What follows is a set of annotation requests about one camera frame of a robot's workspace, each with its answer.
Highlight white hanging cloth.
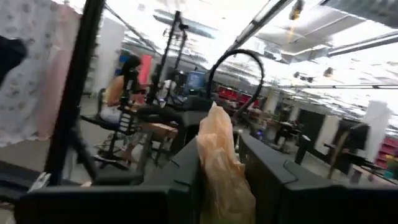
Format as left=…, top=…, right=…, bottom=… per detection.
left=360, top=100, right=394, bottom=162

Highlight black post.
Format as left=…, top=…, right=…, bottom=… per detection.
left=294, top=133, right=312, bottom=166

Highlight red shelving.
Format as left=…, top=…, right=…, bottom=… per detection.
left=214, top=86, right=261, bottom=108

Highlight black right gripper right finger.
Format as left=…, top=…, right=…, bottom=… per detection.
left=238, top=133, right=398, bottom=224

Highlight computer monitor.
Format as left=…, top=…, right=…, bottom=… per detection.
left=183, top=70, right=206, bottom=94

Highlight black camera stand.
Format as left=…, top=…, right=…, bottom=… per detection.
left=149, top=11, right=190, bottom=103

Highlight black panel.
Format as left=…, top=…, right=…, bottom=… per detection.
left=297, top=108, right=326, bottom=150

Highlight person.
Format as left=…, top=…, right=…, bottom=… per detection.
left=99, top=54, right=146, bottom=125

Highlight black metal table frame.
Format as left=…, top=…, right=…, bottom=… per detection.
left=43, top=0, right=106, bottom=187

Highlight silver metal bracket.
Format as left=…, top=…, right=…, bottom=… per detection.
left=29, top=172, right=52, bottom=192

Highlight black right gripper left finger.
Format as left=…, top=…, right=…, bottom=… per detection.
left=14, top=138, right=203, bottom=224

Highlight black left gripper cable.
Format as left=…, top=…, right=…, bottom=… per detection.
left=206, top=48, right=266, bottom=122

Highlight cream garlic bulb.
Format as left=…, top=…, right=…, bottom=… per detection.
left=195, top=101, right=257, bottom=224

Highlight black office chair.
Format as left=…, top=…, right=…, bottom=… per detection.
left=79, top=88, right=147, bottom=170

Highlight wooden table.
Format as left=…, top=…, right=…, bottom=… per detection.
left=139, top=121, right=180, bottom=139

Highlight white floral cloth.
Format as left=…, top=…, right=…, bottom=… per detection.
left=0, top=0, right=63, bottom=149

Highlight pink cloth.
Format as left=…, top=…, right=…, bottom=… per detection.
left=37, top=2, right=82, bottom=141

